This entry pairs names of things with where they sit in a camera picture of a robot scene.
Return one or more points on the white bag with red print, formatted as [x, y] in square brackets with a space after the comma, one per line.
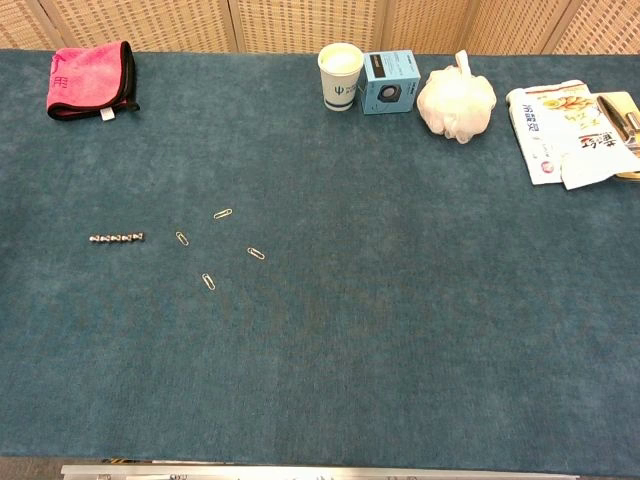
[595, 160]

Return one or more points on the paperclip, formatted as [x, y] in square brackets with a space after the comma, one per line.
[182, 238]
[256, 253]
[223, 214]
[208, 281]

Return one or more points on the silver magnetic bead rod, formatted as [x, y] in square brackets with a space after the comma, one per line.
[117, 237]

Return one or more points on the white mesh bath pouf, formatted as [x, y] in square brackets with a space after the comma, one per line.
[455, 105]

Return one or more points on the white paper cup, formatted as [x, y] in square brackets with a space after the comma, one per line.
[340, 82]

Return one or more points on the paperclip bottom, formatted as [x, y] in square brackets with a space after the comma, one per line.
[208, 281]

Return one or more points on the aluminium profile rail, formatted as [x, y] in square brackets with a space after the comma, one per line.
[300, 472]

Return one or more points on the woven rattan folding screen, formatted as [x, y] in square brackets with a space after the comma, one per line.
[300, 25]

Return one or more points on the paperclip top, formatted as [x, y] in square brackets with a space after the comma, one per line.
[223, 214]

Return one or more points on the light blue speaker box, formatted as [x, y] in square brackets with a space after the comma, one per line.
[395, 75]

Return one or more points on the teal felt table cover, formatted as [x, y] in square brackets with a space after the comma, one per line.
[350, 310]

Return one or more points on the pink towel with black trim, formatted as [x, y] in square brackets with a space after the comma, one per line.
[85, 80]

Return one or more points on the white printed snack bag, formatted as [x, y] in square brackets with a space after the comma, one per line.
[540, 130]

